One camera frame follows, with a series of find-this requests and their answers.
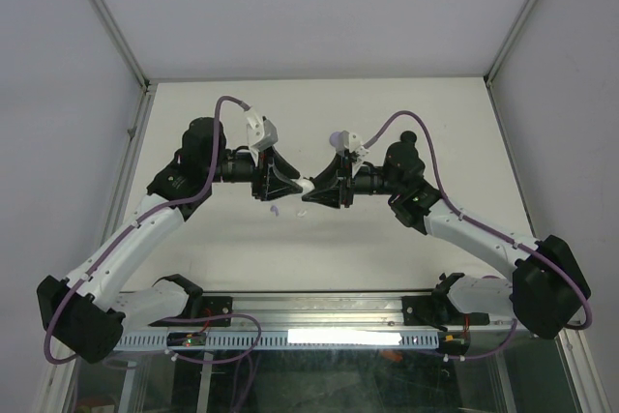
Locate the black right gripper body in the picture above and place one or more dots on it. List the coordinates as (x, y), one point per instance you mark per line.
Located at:
(347, 183)

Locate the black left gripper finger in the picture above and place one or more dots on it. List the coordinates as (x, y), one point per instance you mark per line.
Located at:
(276, 189)
(283, 166)

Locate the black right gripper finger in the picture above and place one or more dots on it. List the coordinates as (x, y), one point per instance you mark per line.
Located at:
(329, 175)
(328, 197)

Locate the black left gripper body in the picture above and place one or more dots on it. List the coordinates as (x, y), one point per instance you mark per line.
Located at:
(260, 173)

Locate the white earbud charging case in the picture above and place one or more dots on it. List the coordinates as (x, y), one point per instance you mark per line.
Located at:
(306, 185)

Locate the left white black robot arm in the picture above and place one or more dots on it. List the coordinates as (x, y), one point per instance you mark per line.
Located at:
(87, 310)

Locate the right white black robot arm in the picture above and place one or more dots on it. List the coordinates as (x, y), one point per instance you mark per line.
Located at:
(539, 282)

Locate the purple earbud charging case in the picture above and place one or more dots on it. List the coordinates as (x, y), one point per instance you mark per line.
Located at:
(336, 140)

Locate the black earbud charging case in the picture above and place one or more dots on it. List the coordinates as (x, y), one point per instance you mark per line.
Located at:
(408, 137)

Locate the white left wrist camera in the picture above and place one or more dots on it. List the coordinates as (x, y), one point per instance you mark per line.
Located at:
(261, 132)

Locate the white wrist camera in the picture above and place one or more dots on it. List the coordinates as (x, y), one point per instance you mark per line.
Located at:
(261, 132)
(351, 143)

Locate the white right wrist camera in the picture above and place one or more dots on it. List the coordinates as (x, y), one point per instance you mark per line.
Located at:
(351, 143)

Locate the aluminium mounting rail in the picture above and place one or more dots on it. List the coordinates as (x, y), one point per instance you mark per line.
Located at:
(356, 310)

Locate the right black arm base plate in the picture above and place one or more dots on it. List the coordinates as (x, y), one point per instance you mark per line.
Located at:
(418, 310)

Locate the white slotted cable duct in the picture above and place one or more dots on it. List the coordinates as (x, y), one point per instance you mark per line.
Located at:
(293, 339)

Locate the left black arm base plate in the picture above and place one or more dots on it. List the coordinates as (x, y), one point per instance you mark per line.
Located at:
(213, 310)

